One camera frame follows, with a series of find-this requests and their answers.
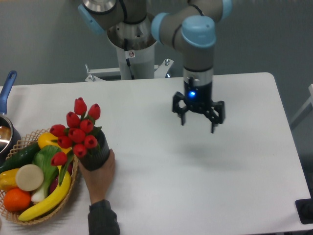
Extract white frame at right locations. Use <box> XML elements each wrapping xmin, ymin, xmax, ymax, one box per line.
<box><xmin>290</xmin><ymin>84</ymin><xmax>313</xmax><ymax>130</ymax></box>

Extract yellow banana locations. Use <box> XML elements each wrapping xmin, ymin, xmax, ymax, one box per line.
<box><xmin>18</xmin><ymin>171</ymin><xmax>71</xmax><ymax>222</ymax></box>

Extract yellow bell pepper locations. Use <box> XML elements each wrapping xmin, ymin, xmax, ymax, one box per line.
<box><xmin>0</xmin><ymin>168</ymin><xmax>19</xmax><ymax>191</ymax></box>

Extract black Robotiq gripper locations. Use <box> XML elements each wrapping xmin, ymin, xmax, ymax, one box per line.
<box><xmin>172</xmin><ymin>81</ymin><xmax>225</xmax><ymax>134</ymax></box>

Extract red tulip bouquet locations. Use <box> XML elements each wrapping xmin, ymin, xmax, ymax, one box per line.
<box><xmin>50</xmin><ymin>97</ymin><xmax>101</xmax><ymax>185</ymax></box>

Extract dark red vegetable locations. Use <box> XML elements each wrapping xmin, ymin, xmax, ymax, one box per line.
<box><xmin>49</xmin><ymin>163</ymin><xmax>73</xmax><ymax>194</ymax></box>

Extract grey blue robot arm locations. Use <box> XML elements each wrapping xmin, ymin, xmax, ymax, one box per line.
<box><xmin>78</xmin><ymin>0</ymin><xmax>232</xmax><ymax>127</ymax></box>

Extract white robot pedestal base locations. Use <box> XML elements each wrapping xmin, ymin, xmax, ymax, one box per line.
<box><xmin>85</xmin><ymin>13</ymin><xmax>174</xmax><ymax>82</ymax></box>

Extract person's hand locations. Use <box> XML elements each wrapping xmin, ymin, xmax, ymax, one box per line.
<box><xmin>78</xmin><ymin>149</ymin><xmax>115</xmax><ymax>205</ymax></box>

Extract orange fruit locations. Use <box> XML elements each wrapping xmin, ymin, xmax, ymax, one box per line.
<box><xmin>3</xmin><ymin>188</ymin><xmax>31</xmax><ymax>212</ymax></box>

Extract blue handled steel pot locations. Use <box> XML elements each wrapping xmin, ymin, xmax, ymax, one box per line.
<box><xmin>0</xmin><ymin>70</ymin><xmax>21</xmax><ymax>164</ymax></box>

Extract green bok choy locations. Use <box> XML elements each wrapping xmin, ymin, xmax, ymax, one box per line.
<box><xmin>31</xmin><ymin>145</ymin><xmax>61</xmax><ymax>204</ymax></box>

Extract yellow squash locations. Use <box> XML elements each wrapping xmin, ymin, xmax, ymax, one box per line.
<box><xmin>37</xmin><ymin>132</ymin><xmax>71</xmax><ymax>154</ymax></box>

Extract beige round disc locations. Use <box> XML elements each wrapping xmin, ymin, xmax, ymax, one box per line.
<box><xmin>15</xmin><ymin>164</ymin><xmax>44</xmax><ymax>191</ymax></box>

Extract black device at table edge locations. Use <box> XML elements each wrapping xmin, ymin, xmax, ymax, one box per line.
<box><xmin>295</xmin><ymin>198</ymin><xmax>313</xmax><ymax>224</ymax></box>

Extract grey sleeved forearm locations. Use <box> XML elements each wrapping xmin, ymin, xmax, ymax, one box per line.
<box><xmin>88</xmin><ymin>199</ymin><xmax>120</xmax><ymax>235</ymax></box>

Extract dark grey ribbed vase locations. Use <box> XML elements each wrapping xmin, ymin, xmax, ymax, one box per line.
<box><xmin>80</xmin><ymin>131</ymin><xmax>110</xmax><ymax>171</ymax></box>

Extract woven wicker basket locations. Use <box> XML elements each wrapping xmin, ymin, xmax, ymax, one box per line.
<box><xmin>0</xmin><ymin>129</ymin><xmax>78</xmax><ymax>226</ymax></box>

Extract green cucumber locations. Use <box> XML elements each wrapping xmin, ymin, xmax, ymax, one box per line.
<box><xmin>0</xmin><ymin>142</ymin><xmax>40</xmax><ymax>173</ymax></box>

